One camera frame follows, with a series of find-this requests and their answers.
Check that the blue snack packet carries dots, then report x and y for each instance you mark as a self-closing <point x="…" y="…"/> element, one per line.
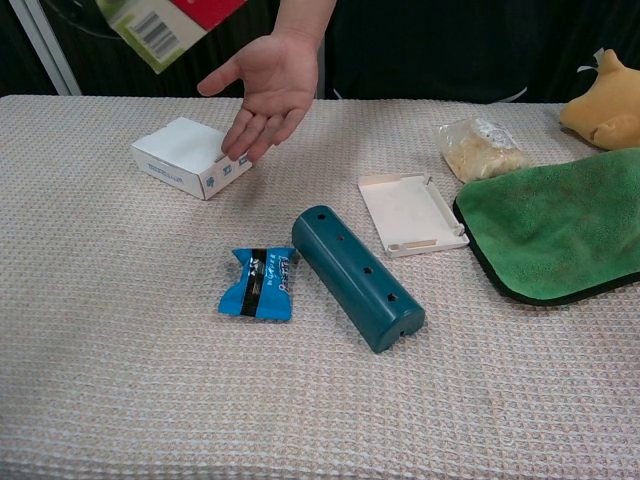
<point x="260" y="285"/>

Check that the green microfiber cloth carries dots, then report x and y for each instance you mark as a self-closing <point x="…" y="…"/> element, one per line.
<point x="555" y="225"/>

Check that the teal plastic cylinder with holes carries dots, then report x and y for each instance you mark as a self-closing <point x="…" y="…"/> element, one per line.
<point x="355" y="275"/>

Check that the beige woven tablecloth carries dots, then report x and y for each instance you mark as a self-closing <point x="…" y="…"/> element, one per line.
<point x="200" y="390"/>

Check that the grey metal frame post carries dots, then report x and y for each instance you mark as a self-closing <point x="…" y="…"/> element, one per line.
<point x="45" y="50"/>

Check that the yellow plush toy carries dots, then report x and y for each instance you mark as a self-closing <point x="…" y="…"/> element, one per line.
<point x="607" y="107"/>

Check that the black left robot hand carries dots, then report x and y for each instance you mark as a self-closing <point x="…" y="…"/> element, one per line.
<point x="82" y="15"/>

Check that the clear bag of beige snack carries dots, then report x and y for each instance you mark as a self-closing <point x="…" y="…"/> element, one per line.
<point x="480" y="147"/>

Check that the white plastic lid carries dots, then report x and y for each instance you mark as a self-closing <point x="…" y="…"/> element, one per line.
<point x="407" y="212"/>

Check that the white box with blue icons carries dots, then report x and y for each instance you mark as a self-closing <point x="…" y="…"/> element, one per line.
<point x="175" y="150"/>

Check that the person's black clothed torso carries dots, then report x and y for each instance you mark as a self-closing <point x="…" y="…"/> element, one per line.
<point x="430" y="45"/>

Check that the person's right hand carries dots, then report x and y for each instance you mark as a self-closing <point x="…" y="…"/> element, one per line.
<point x="277" y="85"/>

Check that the person's right forearm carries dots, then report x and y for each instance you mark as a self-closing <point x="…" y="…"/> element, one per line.
<point x="305" y="17"/>

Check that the red green cracker box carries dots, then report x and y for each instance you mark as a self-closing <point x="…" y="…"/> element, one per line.
<point x="165" y="25"/>

